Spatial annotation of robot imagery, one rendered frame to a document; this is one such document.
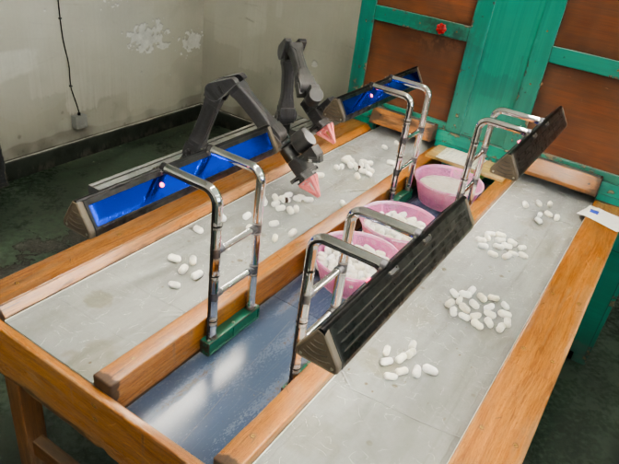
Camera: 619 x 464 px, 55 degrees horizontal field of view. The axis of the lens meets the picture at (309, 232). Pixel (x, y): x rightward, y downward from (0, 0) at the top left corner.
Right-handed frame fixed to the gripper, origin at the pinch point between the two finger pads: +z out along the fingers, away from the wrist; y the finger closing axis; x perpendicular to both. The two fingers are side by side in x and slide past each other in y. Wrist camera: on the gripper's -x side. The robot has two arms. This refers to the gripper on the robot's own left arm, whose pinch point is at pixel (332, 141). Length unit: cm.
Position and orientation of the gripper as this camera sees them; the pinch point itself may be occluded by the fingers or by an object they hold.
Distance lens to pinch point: 236.5
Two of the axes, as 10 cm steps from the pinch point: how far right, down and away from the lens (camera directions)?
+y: 5.5, -3.7, 7.5
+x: -6.3, 4.1, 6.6
